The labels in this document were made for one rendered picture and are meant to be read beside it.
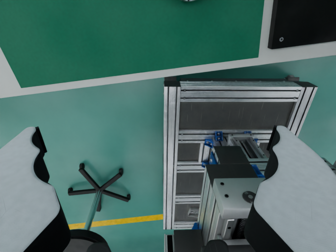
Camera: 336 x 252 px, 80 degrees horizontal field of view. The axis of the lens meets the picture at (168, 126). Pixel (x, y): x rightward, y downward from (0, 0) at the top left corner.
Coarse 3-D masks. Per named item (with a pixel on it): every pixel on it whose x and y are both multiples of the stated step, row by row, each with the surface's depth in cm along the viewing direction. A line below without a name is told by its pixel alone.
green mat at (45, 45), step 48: (0, 0) 43; (48, 0) 43; (96, 0) 43; (144, 0) 43; (240, 0) 44; (48, 48) 48; (96, 48) 48; (144, 48) 48; (192, 48) 49; (240, 48) 49
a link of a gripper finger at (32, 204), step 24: (24, 144) 9; (0, 168) 8; (24, 168) 8; (0, 192) 7; (24, 192) 7; (48, 192) 7; (0, 216) 6; (24, 216) 6; (48, 216) 6; (0, 240) 5; (24, 240) 5; (48, 240) 6
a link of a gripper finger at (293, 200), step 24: (288, 144) 9; (288, 168) 8; (312, 168) 8; (264, 192) 7; (288, 192) 7; (312, 192) 7; (264, 216) 6; (288, 216) 6; (312, 216) 6; (264, 240) 6; (288, 240) 6; (312, 240) 6
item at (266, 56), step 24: (264, 0) 44; (264, 24) 47; (0, 48) 47; (264, 48) 50; (288, 48) 50; (312, 48) 50; (0, 72) 50; (144, 72) 52; (168, 72) 52; (192, 72) 52; (0, 96) 53
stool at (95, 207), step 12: (120, 168) 163; (108, 180) 164; (72, 192) 168; (84, 192) 168; (96, 192) 164; (108, 192) 170; (96, 204) 155; (84, 228) 137; (72, 240) 118; (84, 240) 119; (96, 240) 121
